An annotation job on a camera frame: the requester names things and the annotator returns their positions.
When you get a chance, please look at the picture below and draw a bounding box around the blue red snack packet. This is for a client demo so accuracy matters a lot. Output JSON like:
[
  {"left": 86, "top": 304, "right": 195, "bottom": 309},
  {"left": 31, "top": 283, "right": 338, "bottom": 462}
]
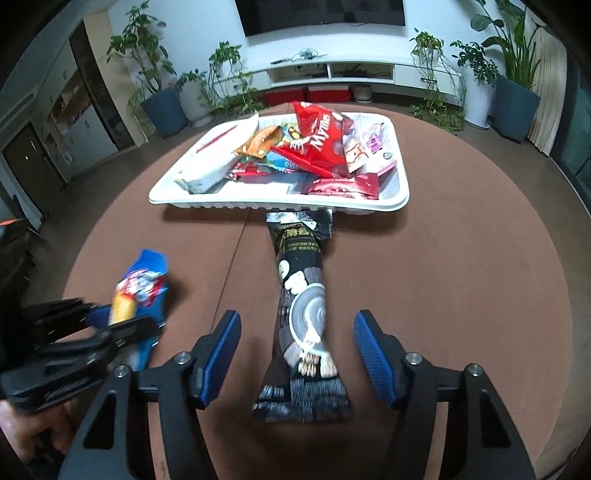
[{"left": 107, "top": 249, "right": 168, "bottom": 371}]

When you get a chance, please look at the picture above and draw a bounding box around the black cookie packet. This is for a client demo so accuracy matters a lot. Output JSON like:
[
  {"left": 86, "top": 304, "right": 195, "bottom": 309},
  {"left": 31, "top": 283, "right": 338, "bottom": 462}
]
[{"left": 252, "top": 210, "right": 353, "bottom": 423}]

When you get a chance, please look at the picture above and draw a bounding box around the white red snack bag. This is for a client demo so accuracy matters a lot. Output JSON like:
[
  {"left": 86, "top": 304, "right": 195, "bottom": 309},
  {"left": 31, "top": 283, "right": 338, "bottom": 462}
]
[{"left": 173, "top": 113, "right": 259, "bottom": 195}]

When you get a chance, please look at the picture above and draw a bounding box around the orange snack bar packet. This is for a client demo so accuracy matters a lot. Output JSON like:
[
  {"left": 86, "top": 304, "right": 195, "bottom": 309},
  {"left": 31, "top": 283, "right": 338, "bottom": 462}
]
[{"left": 235, "top": 125, "right": 283, "bottom": 159}]

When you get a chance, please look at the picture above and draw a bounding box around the panda blue snack bag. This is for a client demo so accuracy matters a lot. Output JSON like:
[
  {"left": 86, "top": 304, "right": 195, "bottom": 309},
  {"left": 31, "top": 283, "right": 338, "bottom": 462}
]
[{"left": 264, "top": 123, "right": 310, "bottom": 173}]

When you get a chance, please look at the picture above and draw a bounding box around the person's left hand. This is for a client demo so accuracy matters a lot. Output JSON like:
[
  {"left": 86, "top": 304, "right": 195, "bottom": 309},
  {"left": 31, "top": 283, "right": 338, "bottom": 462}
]
[{"left": 1, "top": 400, "right": 78, "bottom": 464}]

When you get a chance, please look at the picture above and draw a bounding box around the white plastic tray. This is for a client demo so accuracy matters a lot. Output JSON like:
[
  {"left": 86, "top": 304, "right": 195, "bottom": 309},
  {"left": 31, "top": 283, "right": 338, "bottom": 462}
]
[{"left": 148, "top": 111, "right": 410, "bottom": 215}]

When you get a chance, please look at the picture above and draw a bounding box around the dark red chocolate packet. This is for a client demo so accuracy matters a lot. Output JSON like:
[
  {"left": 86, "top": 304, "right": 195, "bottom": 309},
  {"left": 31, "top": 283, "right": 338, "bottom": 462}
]
[{"left": 303, "top": 173, "right": 380, "bottom": 200}]

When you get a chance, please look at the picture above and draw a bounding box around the wooden cabinet with glass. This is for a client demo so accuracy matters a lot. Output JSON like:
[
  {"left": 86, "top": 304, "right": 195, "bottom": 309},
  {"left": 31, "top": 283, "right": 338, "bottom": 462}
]
[{"left": 0, "top": 20, "right": 139, "bottom": 218}]

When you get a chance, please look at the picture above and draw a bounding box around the plant in blue pot left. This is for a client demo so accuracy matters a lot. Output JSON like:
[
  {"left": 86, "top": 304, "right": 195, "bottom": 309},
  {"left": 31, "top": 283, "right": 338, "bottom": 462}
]
[{"left": 106, "top": 1, "right": 188, "bottom": 138}]

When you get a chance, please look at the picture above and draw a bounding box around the plant in blue pot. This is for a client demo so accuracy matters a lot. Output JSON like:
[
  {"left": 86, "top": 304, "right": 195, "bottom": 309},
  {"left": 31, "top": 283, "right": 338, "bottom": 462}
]
[
  {"left": 471, "top": 0, "right": 542, "bottom": 142},
  {"left": 106, "top": 1, "right": 188, "bottom": 138}
]

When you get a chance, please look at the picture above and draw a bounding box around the plant in white pot left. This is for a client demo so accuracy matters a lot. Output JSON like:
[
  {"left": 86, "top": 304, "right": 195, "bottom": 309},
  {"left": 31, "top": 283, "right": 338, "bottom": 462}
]
[{"left": 174, "top": 41, "right": 263, "bottom": 128}]

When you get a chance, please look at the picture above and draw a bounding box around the plant in white pot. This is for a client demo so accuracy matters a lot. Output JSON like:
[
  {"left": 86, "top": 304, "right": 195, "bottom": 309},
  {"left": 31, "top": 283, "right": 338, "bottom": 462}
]
[
  {"left": 410, "top": 30, "right": 499, "bottom": 133},
  {"left": 174, "top": 41, "right": 263, "bottom": 128}
]

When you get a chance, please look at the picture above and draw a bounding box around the red storage box left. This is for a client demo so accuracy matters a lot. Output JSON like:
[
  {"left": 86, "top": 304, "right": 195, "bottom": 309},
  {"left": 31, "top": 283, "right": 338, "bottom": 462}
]
[{"left": 263, "top": 86, "right": 307, "bottom": 106}]

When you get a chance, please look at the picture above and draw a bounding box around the red storage box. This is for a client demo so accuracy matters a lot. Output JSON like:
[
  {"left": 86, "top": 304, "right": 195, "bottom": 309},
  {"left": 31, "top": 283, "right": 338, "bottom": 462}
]
[
  {"left": 263, "top": 86, "right": 307, "bottom": 106},
  {"left": 307, "top": 84, "right": 352, "bottom": 103}
]

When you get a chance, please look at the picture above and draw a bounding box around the red storage box right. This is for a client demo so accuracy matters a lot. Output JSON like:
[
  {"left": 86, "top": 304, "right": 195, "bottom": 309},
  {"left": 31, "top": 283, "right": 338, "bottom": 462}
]
[{"left": 307, "top": 84, "right": 352, "bottom": 103}]

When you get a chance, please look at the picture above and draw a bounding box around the plant in blue pot right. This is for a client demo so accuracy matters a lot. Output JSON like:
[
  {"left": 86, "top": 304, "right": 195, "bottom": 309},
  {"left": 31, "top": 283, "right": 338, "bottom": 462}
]
[{"left": 471, "top": 0, "right": 542, "bottom": 142}]

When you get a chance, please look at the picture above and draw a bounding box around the white TV console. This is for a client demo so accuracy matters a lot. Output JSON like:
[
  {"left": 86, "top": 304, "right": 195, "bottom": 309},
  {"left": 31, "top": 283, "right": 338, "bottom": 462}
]
[{"left": 216, "top": 58, "right": 463, "bottom": 105}]

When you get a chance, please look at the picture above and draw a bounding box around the plant in white pot right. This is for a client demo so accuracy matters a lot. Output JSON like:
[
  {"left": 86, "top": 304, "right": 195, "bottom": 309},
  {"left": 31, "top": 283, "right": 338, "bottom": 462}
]
[{"left": 410, "top": 30, "right": 499, "bottom": 133}]

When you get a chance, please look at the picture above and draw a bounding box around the beige curtain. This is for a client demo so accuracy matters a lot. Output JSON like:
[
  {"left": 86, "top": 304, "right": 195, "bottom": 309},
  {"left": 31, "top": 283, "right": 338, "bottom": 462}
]
[{"left": 528, "top": 28, "right": 568, "bottom": 156}]

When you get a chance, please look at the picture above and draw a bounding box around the wall mounted black television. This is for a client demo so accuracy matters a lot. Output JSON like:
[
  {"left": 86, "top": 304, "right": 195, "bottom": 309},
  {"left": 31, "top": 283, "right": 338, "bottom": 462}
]
[{"left": 235, "top": 0, "right": 406, "bottom": 36}]

